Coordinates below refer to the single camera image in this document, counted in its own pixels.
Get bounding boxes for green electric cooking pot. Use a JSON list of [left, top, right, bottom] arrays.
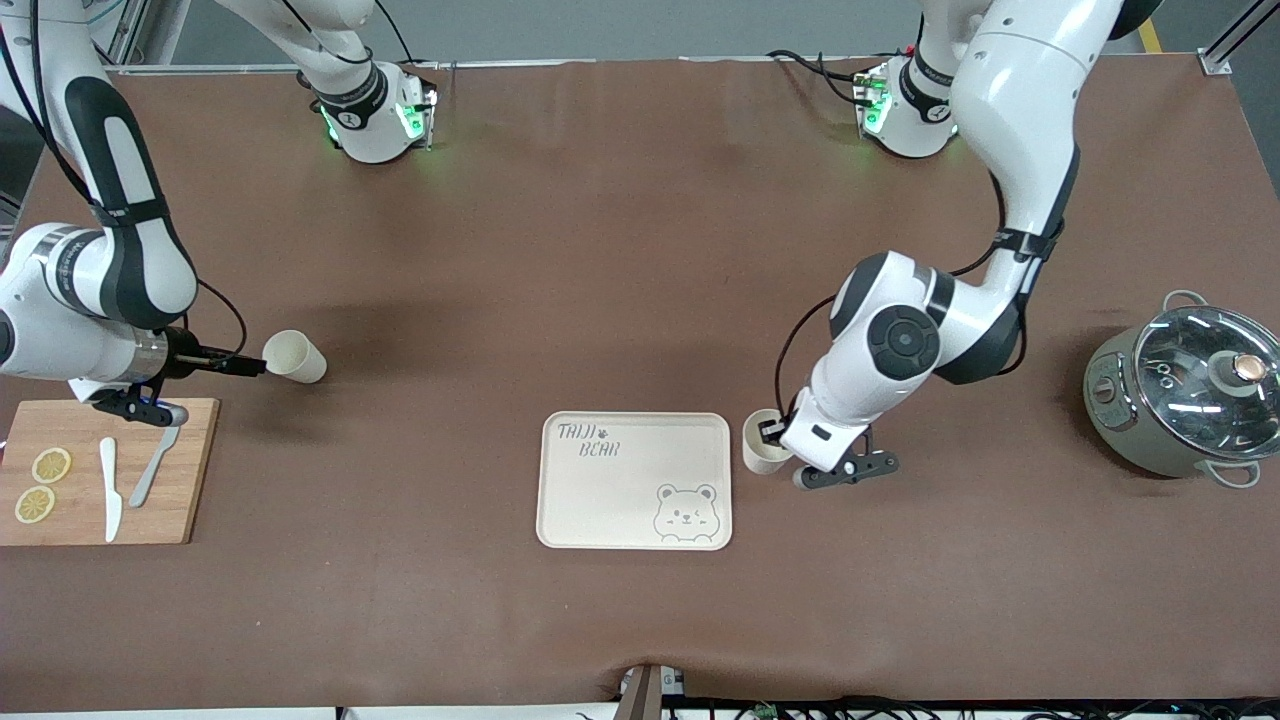
[[1083, 290, 1280, 489]]

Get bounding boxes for table edge clamp bracket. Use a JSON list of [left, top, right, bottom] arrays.
[[615, 663, 691, 720]]

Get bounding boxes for aluminium frame post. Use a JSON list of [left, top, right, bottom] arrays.
[[95, 0, 191, 73], [1200, 0, 1280, 76]]

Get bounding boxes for cream bear print tray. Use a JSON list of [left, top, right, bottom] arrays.
[[536, 411, 733, 552]]

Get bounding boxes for black right base cable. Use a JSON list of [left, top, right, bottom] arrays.
[[375, 0, 417, 66]]

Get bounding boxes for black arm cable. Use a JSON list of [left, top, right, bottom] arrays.
[[773, 170, 1066, 426], [0, 0, 248, 363]]

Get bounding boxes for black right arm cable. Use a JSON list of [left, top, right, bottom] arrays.
[[0, 0, 248, 363]]

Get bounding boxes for white plastic knife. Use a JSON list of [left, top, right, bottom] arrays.
[[98, 437, 124, 543]]

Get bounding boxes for glass pot lid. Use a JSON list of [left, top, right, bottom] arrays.
[[1133, 306, 1280, 463]]

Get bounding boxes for wooden cutting board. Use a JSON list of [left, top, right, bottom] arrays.
[[0, 398, 221, 547]]

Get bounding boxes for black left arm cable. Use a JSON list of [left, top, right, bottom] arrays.
[[773, 170, 1066, 426]]

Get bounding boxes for white IKEA cup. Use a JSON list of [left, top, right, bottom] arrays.
[[263, 330, 328, 385], [741, 408, 796, 476]]

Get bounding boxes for grey plastic knife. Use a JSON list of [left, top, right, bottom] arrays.
[[128, 424, 183, 509]]

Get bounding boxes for black left base cables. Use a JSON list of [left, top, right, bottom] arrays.
[[768, 48, 871, 106]]

